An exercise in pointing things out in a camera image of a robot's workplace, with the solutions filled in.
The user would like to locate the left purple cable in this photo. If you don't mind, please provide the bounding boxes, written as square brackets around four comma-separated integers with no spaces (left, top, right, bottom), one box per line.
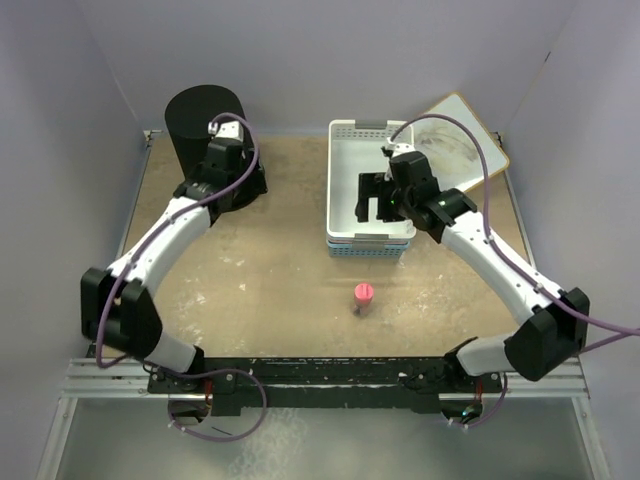
[94,113,260,370]

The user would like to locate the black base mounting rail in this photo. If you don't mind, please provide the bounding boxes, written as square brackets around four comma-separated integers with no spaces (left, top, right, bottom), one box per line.
[148,356,502,416]

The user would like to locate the white perforated plastic basket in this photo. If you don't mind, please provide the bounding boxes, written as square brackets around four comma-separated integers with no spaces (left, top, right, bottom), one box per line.
[326,119,416,243]

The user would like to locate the small whiteboard with wooden frame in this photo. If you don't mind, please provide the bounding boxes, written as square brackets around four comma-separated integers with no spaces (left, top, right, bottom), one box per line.
[412,92,510,191]

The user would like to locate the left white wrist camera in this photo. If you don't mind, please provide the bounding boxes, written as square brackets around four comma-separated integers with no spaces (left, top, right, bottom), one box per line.
[207,120,244,143]

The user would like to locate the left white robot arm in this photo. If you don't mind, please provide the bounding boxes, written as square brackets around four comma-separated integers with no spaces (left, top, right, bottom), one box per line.
[80,135,259,392]

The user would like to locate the large black plastic container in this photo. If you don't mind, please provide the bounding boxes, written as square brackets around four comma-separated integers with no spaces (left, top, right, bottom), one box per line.
[165,85,260,200]

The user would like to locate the pink capped small bottle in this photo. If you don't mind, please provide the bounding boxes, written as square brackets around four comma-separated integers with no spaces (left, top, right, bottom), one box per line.
[353,282,374,316]

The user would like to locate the aluminium table frame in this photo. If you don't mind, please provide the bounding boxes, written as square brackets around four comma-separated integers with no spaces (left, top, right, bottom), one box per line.
[40,136,593,479]

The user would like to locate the blue perforated plastic basket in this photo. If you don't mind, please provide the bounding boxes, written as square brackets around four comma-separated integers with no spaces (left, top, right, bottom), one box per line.
[326,237,411,259]

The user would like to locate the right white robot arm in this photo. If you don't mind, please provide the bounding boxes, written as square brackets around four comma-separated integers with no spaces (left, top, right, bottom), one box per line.
[355,151,590,391]

